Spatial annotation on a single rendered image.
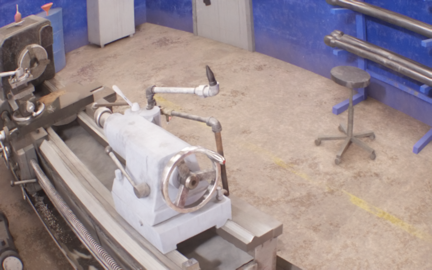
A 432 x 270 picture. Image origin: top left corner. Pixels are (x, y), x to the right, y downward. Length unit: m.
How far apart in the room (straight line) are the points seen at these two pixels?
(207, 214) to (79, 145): 1.19
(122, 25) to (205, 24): 1.27
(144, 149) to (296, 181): 2.01
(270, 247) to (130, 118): 0.69
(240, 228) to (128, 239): 0.41
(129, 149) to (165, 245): 0.35
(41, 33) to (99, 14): 3.41
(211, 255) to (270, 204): 1.52
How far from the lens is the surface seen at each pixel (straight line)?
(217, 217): 1.78
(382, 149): 3.98
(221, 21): 6.16
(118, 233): 1.84
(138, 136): 1.75
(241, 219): 1.86
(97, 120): 2.07
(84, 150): 2.67
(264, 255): 1.86
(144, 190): 1.66
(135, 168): 1.73
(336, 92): 4.90
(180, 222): 1.70
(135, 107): 1.93
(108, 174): 2.42
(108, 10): 6.80
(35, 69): 3.28
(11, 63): 3.42
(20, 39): 3.40
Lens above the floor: 1.97
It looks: 29 degrees down
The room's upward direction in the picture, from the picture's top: 4 degrees counter-clockwise
